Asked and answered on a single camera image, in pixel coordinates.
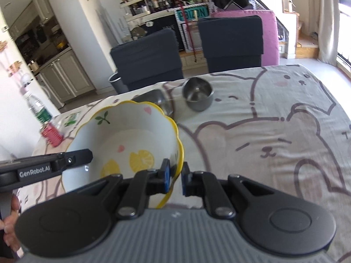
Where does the clear water bottle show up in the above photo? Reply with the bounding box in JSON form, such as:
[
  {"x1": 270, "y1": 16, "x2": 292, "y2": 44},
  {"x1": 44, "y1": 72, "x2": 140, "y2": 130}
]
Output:
[{"x1": 25, "y1": 93, "x2": 54, "y2": 126}]

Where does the white lemon print bowl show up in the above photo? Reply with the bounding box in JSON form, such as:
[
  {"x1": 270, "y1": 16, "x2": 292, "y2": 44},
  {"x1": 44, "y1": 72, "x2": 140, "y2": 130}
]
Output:
[{"x1": 61, "y1": 100, "x2": 185, "y2": 209}]

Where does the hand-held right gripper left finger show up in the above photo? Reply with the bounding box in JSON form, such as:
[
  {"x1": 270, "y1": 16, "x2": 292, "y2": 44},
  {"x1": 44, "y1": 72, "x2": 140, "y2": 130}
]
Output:
[{"x1": 74, "y1": 158, "x2": 173, "y2": 220}]

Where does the cluttered storage shelf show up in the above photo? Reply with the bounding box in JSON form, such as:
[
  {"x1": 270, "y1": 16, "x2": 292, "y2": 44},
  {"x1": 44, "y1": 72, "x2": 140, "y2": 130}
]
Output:
[{"x1": 119, "y1": 0, "x2": 176, "y2": 44}]

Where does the cream kitchen cabinet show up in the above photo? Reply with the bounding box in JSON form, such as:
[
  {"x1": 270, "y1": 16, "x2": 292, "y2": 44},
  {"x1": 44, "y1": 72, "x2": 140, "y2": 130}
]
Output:
[{"x1": 36, "y1": 49, "x2": 96, "y2": 110}]

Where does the person's left hand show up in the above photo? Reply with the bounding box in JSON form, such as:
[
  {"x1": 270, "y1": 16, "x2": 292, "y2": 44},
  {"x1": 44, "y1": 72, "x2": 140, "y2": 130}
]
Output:
[{"x1": 0, "y1": 194, "x2": 24, "y2": 261}]

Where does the red drink can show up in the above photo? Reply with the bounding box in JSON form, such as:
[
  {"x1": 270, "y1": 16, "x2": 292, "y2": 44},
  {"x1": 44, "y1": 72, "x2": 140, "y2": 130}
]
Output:
[{"x1": 41, "y1": 123, "x2": 65, "y2": 147}]

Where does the dark blue chair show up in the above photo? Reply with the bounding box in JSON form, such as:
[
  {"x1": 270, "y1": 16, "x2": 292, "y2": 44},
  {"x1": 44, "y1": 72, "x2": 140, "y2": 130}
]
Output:
[
  {"x1": 198, "y1": 15, "x2": 264, "y2": 74},
  {"x1": 110, "y1": 28, "x2": 185, "y2": 94}
]

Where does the stainless steel cup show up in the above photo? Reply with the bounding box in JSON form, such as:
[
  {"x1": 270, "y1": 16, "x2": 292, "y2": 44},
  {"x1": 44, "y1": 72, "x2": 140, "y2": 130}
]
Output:
[{"x1": 182, "y1": 77, "x2": 214, "y2": 112}]

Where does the pink sofa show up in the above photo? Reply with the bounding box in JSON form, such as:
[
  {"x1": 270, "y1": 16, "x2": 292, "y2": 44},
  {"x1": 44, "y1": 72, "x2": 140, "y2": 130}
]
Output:
[{"x1": 211, "y1": 9, "x2": 280, "y2": 67}]

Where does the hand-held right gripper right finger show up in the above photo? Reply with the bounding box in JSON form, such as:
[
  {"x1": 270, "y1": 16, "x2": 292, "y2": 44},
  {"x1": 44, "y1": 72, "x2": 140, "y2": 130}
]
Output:
[{"x1": 181, "y1": 162, "x2": 277, "y2": 218}]

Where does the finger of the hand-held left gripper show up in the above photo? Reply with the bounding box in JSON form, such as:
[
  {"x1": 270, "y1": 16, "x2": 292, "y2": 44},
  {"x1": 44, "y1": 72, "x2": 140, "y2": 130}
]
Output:
[{"x1": 59, "y1": 148, "x2": 94, "y2": 172}]

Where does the beige curtain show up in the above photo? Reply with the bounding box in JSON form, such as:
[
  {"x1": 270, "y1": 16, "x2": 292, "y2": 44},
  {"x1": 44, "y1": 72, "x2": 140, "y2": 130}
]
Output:
[{"x1": 318, "y1": 0, "x2": 340, "y2": 66}]

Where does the bear print tablecloth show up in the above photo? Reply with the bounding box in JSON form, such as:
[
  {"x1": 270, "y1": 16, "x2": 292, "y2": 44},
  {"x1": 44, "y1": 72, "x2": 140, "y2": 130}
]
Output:
[{"x1": 0, "y1": 64, "x2": 351, "y2": 263}]

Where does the framed teal sign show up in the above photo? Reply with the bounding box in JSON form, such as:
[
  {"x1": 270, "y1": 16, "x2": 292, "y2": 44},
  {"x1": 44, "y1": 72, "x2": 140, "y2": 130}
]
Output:
[{"x1": 175, "y1": 3, "x2": 210, "y2": 52}]

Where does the square stainless steel tray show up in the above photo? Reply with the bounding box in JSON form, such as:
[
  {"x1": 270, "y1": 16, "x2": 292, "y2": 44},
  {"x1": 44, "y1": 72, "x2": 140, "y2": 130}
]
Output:
[{"x1": 131, "y1": 88, "x2": 174, "y2": 117}]

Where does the grey trash bin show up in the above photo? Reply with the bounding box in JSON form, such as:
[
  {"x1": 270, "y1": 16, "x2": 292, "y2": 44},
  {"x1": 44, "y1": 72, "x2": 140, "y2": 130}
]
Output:
[{"x1": 108, "y1": 72, "x2": 129, "y2": 94}]

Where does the white staircase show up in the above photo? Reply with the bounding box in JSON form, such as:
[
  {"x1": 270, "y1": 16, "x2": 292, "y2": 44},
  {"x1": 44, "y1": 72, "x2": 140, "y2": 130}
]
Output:
[{"x1": 248, "y1": 0, "x2": 299, "y2": 59}]

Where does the red pole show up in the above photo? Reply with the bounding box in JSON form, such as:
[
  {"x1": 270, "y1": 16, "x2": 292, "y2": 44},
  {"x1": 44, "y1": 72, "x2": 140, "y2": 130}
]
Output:
[{"x1": 179, "y1": 1, "x2": 198, "y2": 62}]

